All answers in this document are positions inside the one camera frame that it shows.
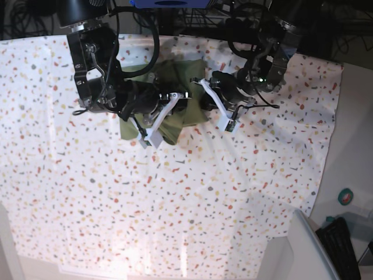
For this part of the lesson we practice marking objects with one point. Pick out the green t-shirt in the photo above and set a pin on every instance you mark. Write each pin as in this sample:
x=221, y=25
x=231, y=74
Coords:
x=187, y=113

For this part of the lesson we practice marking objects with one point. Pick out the terrazzo pattern table cloth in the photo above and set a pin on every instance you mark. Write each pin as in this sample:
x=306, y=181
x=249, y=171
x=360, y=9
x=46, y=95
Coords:
x=79, y=196

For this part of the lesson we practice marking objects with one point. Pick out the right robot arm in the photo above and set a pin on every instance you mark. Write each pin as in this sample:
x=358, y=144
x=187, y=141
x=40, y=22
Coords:
x=101, y=83

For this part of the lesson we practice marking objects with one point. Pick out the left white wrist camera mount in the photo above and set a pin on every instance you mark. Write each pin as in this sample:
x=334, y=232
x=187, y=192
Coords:
x=229, y=120

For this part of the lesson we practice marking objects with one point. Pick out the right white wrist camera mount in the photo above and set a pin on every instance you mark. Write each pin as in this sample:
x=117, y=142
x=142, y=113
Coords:
x=151, y=136

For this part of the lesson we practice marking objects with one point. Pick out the blue box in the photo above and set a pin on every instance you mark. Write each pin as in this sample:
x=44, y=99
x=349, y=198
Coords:
x=147, y=4

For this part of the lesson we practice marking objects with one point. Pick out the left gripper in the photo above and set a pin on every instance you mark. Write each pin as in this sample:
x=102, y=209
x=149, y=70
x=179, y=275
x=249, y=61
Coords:
x=232, y=89

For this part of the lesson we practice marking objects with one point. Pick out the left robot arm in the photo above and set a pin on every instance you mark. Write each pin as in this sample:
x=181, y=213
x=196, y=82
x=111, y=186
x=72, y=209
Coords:
x=266, y=37

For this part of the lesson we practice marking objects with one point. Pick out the grey plastic bin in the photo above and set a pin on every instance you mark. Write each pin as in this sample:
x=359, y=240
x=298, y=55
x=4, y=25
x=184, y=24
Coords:
x=311, y=261

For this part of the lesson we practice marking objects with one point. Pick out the green tape roll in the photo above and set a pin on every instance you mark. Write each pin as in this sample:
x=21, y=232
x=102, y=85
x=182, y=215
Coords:
x=345, y=197

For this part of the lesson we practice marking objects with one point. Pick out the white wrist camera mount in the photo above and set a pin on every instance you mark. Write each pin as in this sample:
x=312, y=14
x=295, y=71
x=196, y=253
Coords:
x=229, y=120
x=151, y=136

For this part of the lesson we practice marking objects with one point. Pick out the black keyboard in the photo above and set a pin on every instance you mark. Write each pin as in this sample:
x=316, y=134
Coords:
x=335, y=238

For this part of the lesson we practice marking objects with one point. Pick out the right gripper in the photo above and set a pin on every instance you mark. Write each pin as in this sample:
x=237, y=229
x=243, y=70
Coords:
x=135, y=97

